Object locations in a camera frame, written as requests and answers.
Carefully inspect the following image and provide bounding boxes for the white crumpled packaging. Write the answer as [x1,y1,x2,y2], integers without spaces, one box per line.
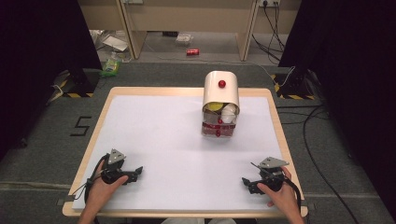
[89,29,131,55]

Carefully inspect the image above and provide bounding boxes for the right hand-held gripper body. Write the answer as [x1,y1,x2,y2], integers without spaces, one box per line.
[252,157,290,191]

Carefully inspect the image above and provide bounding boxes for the black curtain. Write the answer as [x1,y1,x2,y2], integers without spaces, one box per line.
[0,0,103,161]
[277,0,396,216]

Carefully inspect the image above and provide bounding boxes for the person's right hand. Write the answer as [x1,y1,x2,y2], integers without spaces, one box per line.
[257,167,302,215]

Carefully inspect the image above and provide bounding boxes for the yellow item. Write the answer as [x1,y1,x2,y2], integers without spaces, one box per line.
[206,102,225,112]

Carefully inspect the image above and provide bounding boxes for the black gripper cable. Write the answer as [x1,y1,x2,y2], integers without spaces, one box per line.
[73,153,110,204]
[281,176,304,213]

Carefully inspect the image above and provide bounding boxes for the person's left hand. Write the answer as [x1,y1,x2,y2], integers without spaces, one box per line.
[88,160,129,208]

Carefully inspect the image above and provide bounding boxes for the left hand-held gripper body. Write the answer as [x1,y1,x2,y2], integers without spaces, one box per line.
[101,148,134,186]

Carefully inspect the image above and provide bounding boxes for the black power cables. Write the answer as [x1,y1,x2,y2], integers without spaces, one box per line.
[251,2,288,63]

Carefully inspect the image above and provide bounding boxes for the white table mat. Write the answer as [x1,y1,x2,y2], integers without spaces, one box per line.
[71,94,302,213]

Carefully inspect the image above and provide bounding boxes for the black floor cable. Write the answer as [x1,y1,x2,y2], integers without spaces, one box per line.
[276,104,361,224]

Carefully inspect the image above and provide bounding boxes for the hazard-striped stand base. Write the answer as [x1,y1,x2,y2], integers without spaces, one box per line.
[270,66,317,101]
[46,68,101,105]

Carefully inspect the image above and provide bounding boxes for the white storage box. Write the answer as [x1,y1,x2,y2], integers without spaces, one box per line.
[201,70,241,139]

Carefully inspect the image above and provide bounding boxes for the clear plastic bag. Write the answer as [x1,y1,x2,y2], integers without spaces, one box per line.
[175,33,194,48]

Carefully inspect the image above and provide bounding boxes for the green packet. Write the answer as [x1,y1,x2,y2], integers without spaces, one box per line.
[100,58,121,77]

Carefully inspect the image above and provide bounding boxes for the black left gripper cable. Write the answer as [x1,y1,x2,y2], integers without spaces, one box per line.
[73,153,110,204]

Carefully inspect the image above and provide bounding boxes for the white wall socket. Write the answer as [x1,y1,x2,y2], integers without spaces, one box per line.
[258,0,281,8]

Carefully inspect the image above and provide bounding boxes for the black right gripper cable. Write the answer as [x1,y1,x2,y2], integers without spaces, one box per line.
[281,176,304,213]

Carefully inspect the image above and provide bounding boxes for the beige wooden desk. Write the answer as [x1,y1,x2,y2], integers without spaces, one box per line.
[78,0,303,63]

